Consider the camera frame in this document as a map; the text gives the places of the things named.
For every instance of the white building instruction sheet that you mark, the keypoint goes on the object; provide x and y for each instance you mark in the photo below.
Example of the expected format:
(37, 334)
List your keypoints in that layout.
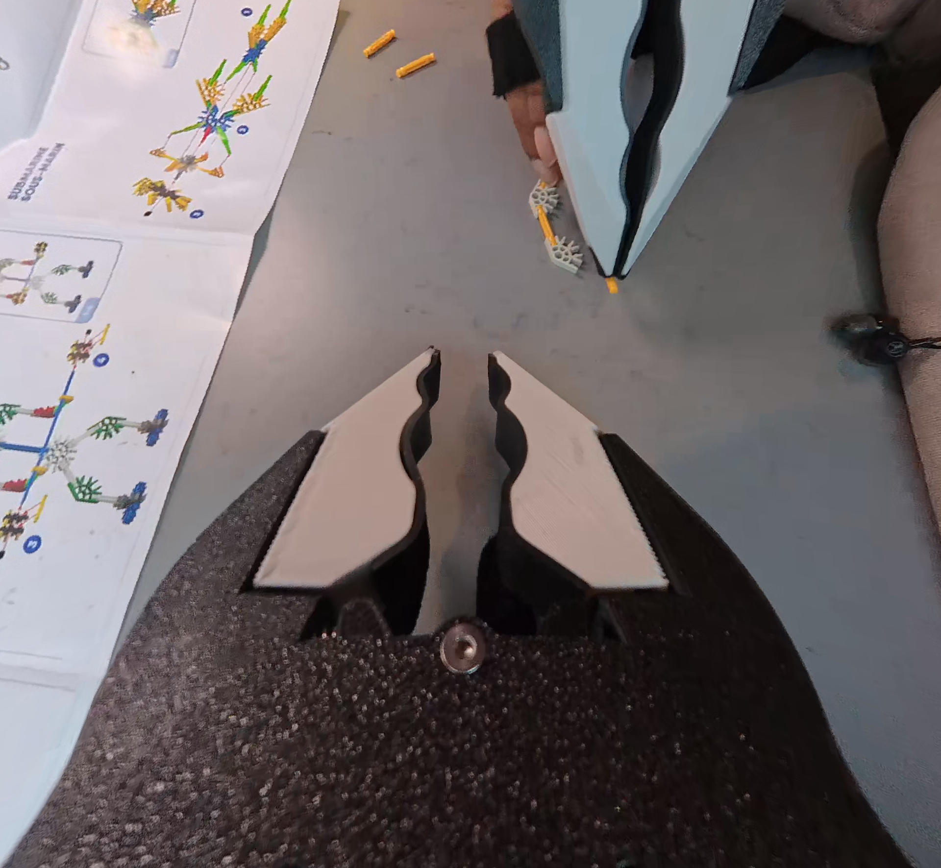
(169, 309)

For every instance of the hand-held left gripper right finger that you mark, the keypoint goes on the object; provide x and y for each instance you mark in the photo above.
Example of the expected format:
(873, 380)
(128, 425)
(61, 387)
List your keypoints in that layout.
(581, 508)

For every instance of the grey snowflake connector piece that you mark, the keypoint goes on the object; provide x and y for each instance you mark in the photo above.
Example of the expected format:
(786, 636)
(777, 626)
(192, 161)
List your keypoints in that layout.
(544, 196)
(566, 252)

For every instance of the person's right hand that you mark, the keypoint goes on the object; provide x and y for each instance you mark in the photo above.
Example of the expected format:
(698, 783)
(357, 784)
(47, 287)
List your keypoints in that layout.
(533, 126)

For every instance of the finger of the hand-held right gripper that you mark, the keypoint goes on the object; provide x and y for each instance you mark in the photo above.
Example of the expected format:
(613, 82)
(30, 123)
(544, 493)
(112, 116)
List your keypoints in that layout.
(713, 38)
(595, 38)

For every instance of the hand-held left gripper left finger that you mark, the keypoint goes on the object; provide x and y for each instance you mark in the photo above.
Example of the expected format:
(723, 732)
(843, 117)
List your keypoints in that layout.
(345, 508)

